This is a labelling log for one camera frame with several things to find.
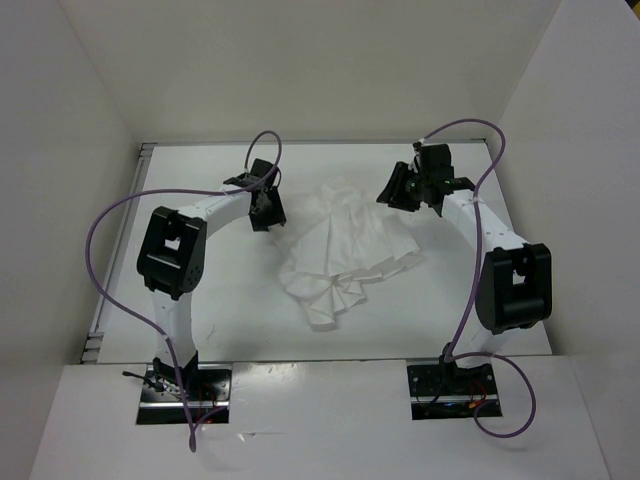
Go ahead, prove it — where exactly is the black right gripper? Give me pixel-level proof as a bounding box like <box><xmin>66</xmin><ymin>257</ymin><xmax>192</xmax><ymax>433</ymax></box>
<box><xmin>376</xmin><ymin>161</ymin><xmax>430</xmax><ymax>212</ymax></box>

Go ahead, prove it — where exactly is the white pleated skirt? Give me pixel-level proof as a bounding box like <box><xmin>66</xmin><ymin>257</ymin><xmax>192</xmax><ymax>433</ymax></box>
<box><xmin>273</xmin><ymin>177</ymin><xmax>422</xmax><ymax>332</ymax></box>

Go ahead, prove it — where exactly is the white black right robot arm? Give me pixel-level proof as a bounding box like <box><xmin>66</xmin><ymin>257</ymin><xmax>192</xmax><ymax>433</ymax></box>
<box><xmin>377</xmin><ymin>162</ymin><xmax>553</xmax><ymax>393</ymax></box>

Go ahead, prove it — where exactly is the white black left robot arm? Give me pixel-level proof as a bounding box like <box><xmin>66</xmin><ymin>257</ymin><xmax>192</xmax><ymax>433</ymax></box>
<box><xmin>137</xmin><ymin>180</ymin><xmax>286</xmax><ymax>400</ymax></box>

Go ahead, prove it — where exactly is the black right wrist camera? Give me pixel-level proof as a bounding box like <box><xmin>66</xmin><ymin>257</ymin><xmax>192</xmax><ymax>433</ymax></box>
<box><xmin>413</xmin><ymin>142</ymin><xmax>475</xmax><ymax>195</ymax></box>

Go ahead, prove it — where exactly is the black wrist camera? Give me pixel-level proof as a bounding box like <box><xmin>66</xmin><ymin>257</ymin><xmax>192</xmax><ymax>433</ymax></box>
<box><xmin>223</xmin><ymin>158</ymin><xmax>280</xmax><ymax>191</ymax></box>
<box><xmin>413</xmin><ymin>142</ymin><xmax>475</xmax><ymax>195</ymax></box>

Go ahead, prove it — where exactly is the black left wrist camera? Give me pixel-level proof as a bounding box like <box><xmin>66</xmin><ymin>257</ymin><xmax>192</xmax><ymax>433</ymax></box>
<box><xmin>223</xmin><ymin>158</ymin><xmax>280</xmax><ymax>191</ymax></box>

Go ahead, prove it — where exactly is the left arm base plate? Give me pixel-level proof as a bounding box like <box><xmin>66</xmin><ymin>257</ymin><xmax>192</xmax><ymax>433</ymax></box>
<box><xmin>137</xmin><ymin>362</ymin><xmax>235</xmax><ymax>426</ymax></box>

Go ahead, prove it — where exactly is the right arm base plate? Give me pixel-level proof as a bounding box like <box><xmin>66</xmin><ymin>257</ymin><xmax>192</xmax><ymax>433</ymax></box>
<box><xmin>406</xmin><ymin>360</ymin><xmax>502</xmax><ymax>421</ymax></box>

